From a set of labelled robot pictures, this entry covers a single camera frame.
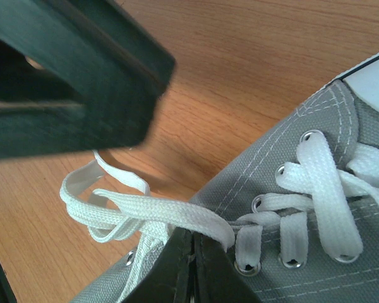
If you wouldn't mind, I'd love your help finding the white shoelace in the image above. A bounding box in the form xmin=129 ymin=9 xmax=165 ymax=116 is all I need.
xmin=59 ymin=132 xmax=379 ymax=303

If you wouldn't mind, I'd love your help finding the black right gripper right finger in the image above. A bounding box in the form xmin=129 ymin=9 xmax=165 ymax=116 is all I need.
xmin=193 ymin=233 xmax=260 ymax=303

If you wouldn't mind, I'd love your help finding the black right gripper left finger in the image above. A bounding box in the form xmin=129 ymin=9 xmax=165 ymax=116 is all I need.
xmin=124 ymin=228 xmax=193 ymax=303

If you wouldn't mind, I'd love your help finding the grey canvas sneaker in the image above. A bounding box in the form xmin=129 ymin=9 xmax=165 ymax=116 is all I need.
xmin=71 ymin=47 xmax=379 ymax=303

